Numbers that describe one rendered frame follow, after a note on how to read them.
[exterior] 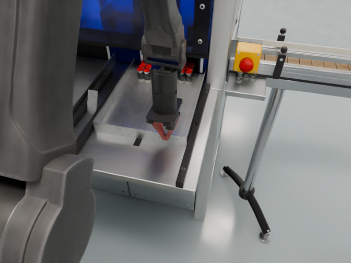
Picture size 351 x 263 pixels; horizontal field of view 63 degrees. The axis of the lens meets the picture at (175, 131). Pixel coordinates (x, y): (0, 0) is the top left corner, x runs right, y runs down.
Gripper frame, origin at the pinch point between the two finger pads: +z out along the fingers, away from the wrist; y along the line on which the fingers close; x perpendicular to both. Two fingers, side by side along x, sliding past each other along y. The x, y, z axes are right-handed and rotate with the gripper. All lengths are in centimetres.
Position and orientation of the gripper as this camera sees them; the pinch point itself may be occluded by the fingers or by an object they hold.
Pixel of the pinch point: (165, 136)
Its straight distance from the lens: 73.7
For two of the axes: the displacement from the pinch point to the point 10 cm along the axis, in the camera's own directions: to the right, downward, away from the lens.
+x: -9.7, -1.6, 1.8
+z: -0.1, 7.7, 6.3
